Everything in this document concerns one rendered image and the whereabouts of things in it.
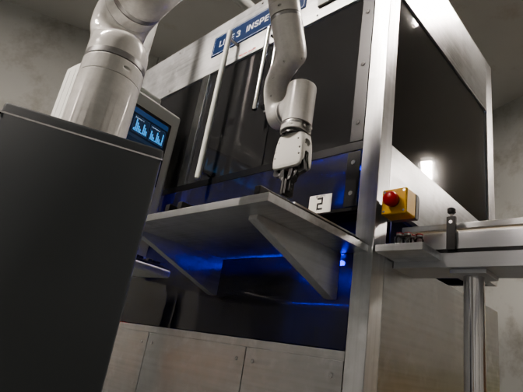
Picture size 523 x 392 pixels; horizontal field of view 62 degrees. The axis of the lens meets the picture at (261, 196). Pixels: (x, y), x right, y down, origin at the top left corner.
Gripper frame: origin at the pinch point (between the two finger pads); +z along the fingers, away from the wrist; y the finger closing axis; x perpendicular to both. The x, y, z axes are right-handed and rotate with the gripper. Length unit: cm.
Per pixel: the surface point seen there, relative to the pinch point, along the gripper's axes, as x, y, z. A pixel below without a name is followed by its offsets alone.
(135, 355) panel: -23, 90, 48
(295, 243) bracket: -3.3, -2.5, 14.0
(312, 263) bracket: -10.9, -2.5, 17.0
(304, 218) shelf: 4.5, -11.0, 10.9
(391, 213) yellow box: -22.6, -17.6, 0.9
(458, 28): -81, -12, -107
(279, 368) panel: -23, 14, 44
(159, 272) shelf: -12, 68, 18
